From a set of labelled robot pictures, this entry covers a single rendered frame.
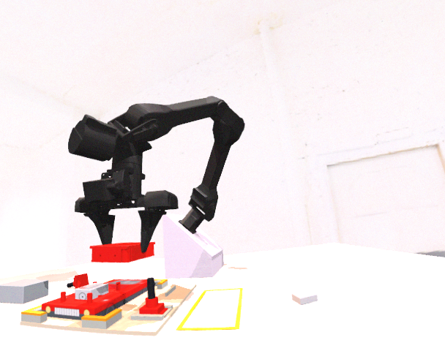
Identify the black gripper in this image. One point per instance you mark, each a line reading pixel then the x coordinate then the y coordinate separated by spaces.
pixel 155 204

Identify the yellow rectangular outline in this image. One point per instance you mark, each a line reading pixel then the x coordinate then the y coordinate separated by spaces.
pixel 238 316

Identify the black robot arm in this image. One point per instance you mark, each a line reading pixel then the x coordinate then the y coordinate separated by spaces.
pixel 94 139

